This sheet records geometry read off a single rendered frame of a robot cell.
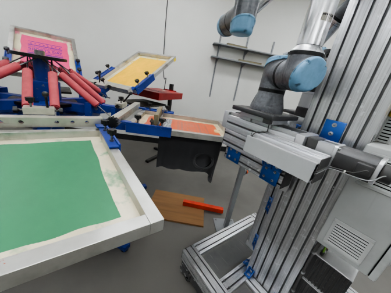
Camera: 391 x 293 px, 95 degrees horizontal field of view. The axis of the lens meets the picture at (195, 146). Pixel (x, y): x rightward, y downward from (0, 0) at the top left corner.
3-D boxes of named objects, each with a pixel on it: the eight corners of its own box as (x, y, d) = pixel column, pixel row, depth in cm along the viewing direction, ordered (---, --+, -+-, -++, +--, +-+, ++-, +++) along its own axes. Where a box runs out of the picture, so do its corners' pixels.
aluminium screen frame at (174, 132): (220, 124, 185) (220, 120, 183) (237, 144, 131) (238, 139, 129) (142, 113, 174) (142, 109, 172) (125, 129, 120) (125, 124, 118)
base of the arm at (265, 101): (288, 114, 85) (295, 93, 81) (270, 114, 76) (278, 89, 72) (260, 107, 96) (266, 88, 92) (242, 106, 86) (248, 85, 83)
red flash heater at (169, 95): (157, 94, 294) (158, 86, 290) (181, 100, 278) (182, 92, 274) (130, 95, 241) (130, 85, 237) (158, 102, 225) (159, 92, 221)
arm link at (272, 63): (274, 89, 89) (284, 60, 84) (294, 93, 77) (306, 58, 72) (253, 86, 86) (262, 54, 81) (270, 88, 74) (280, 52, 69)
